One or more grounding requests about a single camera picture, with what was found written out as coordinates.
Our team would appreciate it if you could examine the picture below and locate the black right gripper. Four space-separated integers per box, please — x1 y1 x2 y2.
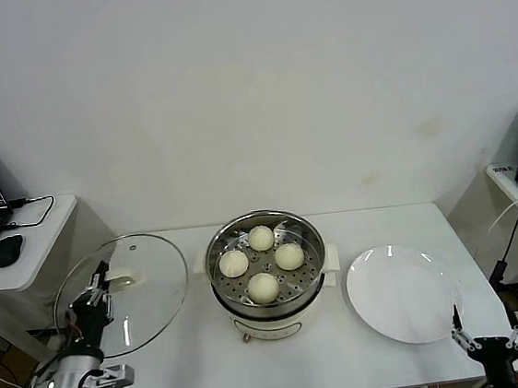
449 297 518 388

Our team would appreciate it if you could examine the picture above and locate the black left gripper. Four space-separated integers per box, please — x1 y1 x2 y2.
65 259 122 358

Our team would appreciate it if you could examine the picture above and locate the round glass pot lid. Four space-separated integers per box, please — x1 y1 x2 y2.
45 229 196 363

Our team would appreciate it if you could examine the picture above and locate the black computer mouse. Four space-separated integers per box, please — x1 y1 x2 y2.
0 233 27 268

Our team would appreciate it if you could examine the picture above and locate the white steamed baozi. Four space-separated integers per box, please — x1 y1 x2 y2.
217 248 251 280
272 241 308 273
247 223 276 253
244 270 281 306

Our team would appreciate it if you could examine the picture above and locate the stainless steel steamer basket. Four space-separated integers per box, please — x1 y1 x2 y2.
199 203 335 325

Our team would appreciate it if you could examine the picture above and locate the white round plate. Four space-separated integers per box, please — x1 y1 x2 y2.
342 237 468 351

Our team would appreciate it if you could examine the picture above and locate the cream electric cooker base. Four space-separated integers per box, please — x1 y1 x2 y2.
192 234 348 349

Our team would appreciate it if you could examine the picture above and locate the black cable with adapter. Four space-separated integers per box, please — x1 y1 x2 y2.
481 201 518 289

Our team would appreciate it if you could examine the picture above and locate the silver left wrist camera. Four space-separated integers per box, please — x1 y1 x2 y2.
77 362 137 388

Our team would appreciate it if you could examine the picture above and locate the white cable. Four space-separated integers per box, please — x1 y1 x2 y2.
484 196 518 239

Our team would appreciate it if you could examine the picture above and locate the black laptop power cable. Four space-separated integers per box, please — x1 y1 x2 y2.
0 194 57 231

